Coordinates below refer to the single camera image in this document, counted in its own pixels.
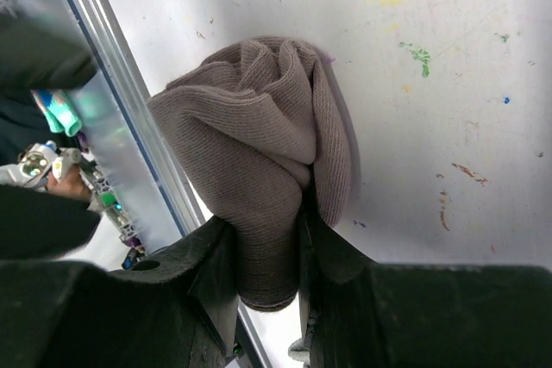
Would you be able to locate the aluminium frame rail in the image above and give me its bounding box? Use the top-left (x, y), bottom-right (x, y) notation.
top-left (41, 0), bottom-right (273, 368)

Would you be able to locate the person hand in background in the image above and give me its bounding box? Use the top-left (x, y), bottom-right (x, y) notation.
top-left (47, 165), bottom-right (91, 203)

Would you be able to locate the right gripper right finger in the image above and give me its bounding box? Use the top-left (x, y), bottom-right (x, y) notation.
top-left (298, 208), bottom-right (551, 367)

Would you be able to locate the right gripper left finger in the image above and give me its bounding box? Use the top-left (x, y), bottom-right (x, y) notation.
top-left (1, 218), bottom-right (238, 367)

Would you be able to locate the grey sock with black stripes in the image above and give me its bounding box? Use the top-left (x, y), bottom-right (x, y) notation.
top-left (287, 338), bottom-right (311, 368)

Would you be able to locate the teal cloth in background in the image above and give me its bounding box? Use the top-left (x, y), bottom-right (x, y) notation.
top-left (31, 90), bottom-right (83, 137)

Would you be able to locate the taupe sock with red cuff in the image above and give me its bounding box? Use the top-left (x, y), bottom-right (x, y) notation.
top-left (147, 36), bottom-right (352, 312)

